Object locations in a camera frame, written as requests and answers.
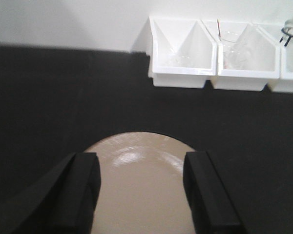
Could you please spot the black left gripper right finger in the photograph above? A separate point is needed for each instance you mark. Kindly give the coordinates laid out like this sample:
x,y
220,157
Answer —
x,y
212,210

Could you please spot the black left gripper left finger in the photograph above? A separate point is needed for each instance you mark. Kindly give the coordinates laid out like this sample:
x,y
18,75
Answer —
x,y
63,201

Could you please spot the tan plate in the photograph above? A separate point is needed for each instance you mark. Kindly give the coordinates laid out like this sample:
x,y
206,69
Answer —
x,y
142,188

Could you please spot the middle white storage bin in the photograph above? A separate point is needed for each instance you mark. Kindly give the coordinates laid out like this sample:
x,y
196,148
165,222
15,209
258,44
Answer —
x,y
263,55

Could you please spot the white storage bin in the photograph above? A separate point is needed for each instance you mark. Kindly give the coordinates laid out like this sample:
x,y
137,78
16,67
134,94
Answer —
x,y
263,55
182,53
285,82

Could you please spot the right white storage bin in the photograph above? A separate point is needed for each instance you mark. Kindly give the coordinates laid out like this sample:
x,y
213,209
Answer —
x,y
285,82

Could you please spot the glass beaker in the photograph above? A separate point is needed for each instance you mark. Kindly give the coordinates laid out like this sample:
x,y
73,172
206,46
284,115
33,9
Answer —
x,y
233,56

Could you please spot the left white storage bin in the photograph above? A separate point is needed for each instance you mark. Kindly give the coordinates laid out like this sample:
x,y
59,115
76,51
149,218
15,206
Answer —
x,y
182,53

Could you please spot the black wire tripod stand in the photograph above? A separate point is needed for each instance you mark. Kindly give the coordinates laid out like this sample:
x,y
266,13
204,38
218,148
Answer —
x,y
287,35

